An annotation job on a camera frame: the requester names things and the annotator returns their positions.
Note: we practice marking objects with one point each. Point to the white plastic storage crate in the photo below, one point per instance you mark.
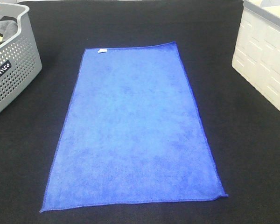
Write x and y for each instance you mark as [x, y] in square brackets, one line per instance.
[257, 51]

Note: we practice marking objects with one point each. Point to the grey perforated laundry basket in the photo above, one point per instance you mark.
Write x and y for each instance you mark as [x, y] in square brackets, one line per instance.
[20, 62]

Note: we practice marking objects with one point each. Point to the blue microfiber towel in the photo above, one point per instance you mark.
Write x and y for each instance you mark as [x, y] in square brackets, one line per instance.
[132, 134]

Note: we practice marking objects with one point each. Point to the black table cover cloth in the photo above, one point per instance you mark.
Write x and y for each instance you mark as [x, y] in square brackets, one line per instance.
[242, 127]

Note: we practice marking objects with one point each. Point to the grey towel in basket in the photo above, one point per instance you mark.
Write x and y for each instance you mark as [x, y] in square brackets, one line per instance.
[8, 29]

